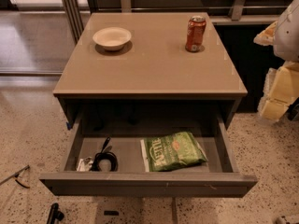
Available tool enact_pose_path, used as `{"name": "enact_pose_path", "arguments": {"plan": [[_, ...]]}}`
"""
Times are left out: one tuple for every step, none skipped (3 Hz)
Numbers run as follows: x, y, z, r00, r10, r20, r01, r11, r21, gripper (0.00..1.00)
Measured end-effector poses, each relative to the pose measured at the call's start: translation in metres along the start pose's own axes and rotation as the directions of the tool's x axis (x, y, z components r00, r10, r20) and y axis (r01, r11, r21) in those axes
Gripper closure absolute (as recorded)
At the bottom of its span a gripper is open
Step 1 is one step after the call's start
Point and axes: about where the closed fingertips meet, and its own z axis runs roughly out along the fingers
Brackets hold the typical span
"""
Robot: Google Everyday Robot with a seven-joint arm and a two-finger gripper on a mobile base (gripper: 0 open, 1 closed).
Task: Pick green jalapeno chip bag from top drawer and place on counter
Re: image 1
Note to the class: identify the open grey top drawer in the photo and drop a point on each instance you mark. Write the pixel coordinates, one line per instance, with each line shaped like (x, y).
(218, 177)

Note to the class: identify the green jalapeno chip bag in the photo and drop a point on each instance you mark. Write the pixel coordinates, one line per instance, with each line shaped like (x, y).
(171, 152)

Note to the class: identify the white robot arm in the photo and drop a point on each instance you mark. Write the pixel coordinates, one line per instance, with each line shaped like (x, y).
(286, 36)

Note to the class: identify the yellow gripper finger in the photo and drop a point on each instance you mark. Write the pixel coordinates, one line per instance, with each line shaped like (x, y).
(266, 37)
(280, 90)

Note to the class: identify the metal tool on floor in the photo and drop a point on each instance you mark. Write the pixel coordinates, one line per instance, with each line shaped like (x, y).
(15, 176)

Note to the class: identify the black object on floor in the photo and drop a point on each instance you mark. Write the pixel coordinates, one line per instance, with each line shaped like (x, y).
(55, 215)

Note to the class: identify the metal railing frame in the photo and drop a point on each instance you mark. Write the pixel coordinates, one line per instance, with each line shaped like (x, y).
(222, 12)

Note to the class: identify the white paper bowl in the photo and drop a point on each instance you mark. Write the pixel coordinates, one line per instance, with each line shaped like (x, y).
(112, 38)

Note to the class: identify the orange soda can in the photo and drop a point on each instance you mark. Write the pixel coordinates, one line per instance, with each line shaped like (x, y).
(195, 32)

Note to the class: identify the grey drawer cabinet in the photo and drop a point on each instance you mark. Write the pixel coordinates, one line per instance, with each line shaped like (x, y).
(155, 65)

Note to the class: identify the crumpled silver wrapper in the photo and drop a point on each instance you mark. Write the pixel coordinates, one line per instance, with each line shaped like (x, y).
(85, 165)

